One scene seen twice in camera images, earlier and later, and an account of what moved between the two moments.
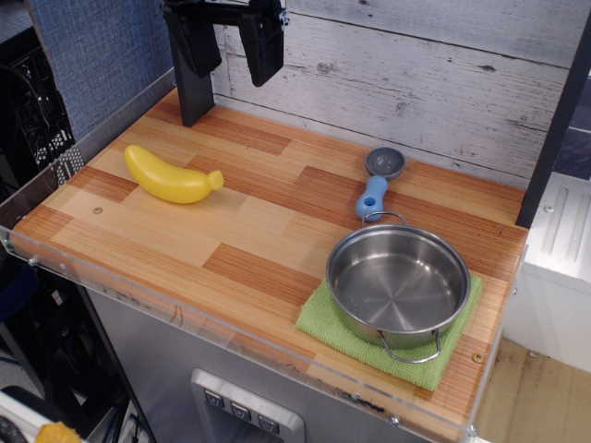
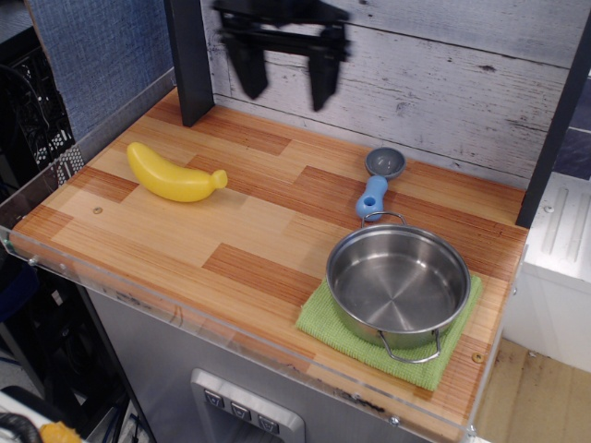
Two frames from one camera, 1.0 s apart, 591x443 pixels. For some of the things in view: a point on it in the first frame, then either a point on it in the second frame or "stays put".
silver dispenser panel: x=231 y=413 stays put
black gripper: x=259 y=27 to x=241 y=23
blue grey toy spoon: x=381 y=163 stays put
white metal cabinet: x=549 y=305 stays put
